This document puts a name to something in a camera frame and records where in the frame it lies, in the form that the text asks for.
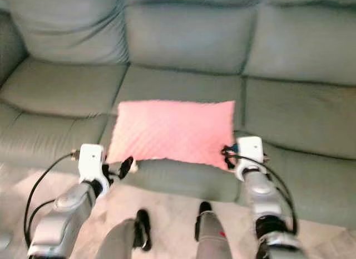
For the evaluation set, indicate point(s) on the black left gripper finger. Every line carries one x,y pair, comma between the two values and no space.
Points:
127,166

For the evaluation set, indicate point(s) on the pink dotted pillow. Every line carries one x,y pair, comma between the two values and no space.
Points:
169,131

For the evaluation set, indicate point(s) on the grey-green leather sofa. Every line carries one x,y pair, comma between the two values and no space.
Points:
189,42

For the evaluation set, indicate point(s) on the silver robot left leg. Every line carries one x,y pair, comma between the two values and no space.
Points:
117,242

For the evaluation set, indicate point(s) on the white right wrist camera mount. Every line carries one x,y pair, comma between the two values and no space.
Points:
250,147

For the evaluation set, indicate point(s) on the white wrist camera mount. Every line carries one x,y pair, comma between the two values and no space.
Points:
90,157
250,147

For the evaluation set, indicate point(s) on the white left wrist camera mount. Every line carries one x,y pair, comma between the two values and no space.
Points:
90,157

